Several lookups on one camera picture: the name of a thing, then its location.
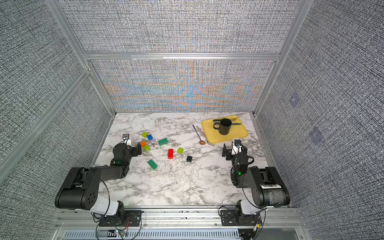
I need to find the red lego brick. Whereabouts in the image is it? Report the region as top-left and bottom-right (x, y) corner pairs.
(168, 149), (174, 160)

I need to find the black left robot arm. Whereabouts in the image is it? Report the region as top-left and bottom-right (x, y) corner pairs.
(55, 142), (142, 221)

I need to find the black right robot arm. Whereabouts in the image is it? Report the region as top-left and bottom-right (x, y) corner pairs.
(222, 140), (291, 217)

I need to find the yellow plastic tray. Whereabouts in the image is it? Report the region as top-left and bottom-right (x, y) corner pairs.
(202, 116), (248, 144)

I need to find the iridescent metal spoon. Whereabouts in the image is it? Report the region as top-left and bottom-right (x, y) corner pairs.
(193, 125), (206, 145)

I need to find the black mug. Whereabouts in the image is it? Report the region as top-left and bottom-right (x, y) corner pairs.
(213, 123), (232, 135)

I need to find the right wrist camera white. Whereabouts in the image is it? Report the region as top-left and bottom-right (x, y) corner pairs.
(232, 139), (243, 155)

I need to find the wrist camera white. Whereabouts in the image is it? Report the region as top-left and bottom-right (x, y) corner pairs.
(232, 139), (243, 155)
(122, 134), (132, 146)

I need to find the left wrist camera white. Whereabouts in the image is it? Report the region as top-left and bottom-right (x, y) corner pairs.
(122, 134), (132, 146)

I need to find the green handled utensil on tray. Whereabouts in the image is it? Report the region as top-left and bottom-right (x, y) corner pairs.
(213, 119), (241, 126)

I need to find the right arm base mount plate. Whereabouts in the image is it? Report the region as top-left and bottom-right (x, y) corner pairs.
(219, 209), (263, 227)

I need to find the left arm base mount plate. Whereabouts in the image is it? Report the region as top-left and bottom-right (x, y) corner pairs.
(99, 210), (143, 227)

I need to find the aluminium front rail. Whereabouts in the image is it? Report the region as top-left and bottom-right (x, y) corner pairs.
(54, 206), (308, 230)

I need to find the white slotted cable duct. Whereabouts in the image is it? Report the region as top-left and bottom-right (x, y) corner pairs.
(62, 229), (241, 240)

